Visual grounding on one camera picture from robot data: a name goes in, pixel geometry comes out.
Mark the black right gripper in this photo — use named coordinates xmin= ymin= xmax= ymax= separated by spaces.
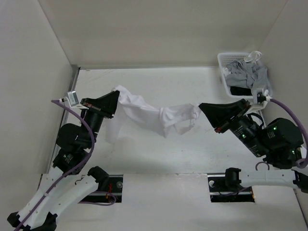
xmin=198 ymin=97 xmax=269 ymax=156

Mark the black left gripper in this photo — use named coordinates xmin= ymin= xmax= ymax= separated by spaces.
xmin=81 ymin=90 xmax=122 ymax=148

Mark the white tank top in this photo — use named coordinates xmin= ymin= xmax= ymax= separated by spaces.
xmin=105 ymin=85 xmax=201 ymax=143

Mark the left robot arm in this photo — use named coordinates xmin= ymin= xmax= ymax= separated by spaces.
xmin=7 ymin=90 xmax=120 ymax=231

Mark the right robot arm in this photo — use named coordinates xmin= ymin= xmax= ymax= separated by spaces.
xmin=199 ymin=99 xmax=308 ymax=193

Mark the grey tank top in basket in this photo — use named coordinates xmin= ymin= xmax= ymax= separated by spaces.
xmin=225 ymin=60 xmax=272 ymax=95

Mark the black garment in basket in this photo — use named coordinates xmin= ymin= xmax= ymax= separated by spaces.
xmin=230 ymin=86 xmax=252 ymax=96

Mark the white perforated plastic basket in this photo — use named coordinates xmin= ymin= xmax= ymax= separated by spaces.
xmin=217 ymin=51 xmax=274 ymax=100

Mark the white garment on basket rim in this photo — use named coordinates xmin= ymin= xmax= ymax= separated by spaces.
xmin=244 ymin=51 xmax=262 ymax=64

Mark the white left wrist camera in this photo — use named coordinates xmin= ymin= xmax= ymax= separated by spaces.
xmin=63 ymin=91 xmax=80 ymax=108

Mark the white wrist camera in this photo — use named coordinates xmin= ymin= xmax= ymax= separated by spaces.
xmin=248 ymin=88 xmax=270 ymax=113
xmin=63 ymin=91 xmax=80 ymax=108

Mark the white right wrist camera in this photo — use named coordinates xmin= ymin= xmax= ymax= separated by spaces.
xmin=248 ymin=88 xmax=270 ymax=113

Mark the metal table edge rail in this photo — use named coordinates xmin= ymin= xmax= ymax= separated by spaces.
xmin=47 ymin=64 xmax=81 ymax=174

